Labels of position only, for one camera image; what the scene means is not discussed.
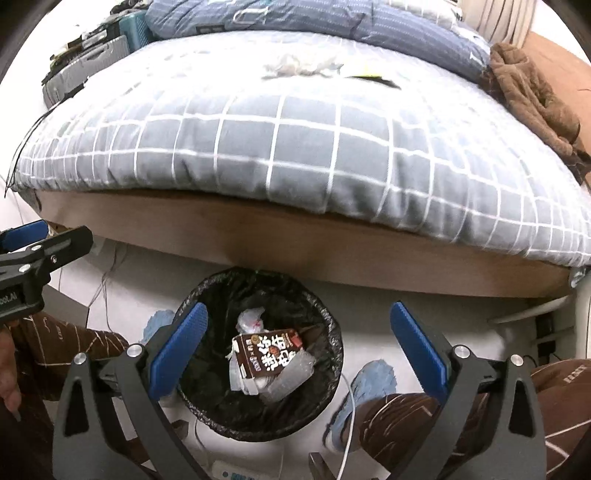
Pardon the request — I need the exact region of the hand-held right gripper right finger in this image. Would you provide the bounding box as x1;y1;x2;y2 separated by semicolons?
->
390;301;548;480

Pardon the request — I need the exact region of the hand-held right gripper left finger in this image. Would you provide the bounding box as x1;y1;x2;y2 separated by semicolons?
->
52;302;208;480

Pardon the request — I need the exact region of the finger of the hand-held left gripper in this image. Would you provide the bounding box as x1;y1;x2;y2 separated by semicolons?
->
0;220;49;254
0;225;94;287

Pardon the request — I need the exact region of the bin with black liner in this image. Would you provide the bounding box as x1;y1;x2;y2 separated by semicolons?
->
175;268;345;442

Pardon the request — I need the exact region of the clear plastic bag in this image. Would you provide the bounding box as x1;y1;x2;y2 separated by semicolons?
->
236;307;265;334

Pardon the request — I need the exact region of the brown printed carton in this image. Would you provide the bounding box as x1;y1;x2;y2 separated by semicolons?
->
231;328;305;381

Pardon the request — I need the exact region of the clear bubble wrap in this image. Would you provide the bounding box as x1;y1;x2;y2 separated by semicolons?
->
259;348;317;402

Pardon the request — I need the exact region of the person's left hand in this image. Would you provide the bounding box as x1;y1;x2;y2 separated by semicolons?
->
0;323;23;422

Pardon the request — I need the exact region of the blue slipper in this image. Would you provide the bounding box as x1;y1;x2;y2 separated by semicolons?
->
323;360;398;453
141;309;178;344

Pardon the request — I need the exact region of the person's left leg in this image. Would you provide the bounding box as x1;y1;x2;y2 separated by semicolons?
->
0;311;153;480

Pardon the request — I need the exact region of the person's leg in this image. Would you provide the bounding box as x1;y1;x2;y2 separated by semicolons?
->
0;311;153;480
358;360;591;480

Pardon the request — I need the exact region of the white power strip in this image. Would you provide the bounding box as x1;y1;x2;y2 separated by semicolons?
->
212;459;259;480

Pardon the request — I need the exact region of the person's right leg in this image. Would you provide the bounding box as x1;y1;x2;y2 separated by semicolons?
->
358;360;591;480

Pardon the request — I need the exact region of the grey suitcase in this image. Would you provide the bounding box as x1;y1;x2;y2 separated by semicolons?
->
42;34;132;109

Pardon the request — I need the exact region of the bed with grey checked sheet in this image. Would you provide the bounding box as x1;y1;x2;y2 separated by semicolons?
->
9;28;591;301

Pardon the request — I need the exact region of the teal suitcase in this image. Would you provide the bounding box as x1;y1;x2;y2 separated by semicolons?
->
117;10;153;49

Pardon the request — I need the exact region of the dark flat wrapper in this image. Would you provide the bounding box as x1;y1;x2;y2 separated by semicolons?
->
344;71;402;89

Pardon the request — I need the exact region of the brown jacket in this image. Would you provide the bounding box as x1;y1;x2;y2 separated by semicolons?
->
480;42;591;185

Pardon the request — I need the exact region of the crumpled white tissue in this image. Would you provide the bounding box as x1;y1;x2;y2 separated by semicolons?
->
262;53;345;79

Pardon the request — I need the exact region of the grey checked pillow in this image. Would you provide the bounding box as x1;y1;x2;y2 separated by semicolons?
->
383;0;462;28

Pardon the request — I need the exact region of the blue checked quilt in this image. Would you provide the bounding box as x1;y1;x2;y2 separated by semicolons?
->
145;0;492;84

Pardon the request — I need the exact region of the beige curtain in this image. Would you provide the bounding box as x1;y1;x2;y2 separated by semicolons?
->
462;0;539;47

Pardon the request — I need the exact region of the white cable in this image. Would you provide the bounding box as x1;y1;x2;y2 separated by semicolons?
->
88;244;130;324

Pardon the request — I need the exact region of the black cable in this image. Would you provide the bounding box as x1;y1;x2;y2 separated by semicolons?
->
4;76;88;199

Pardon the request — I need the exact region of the black wall plug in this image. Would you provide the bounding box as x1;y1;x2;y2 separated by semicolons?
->
536;314;561;356

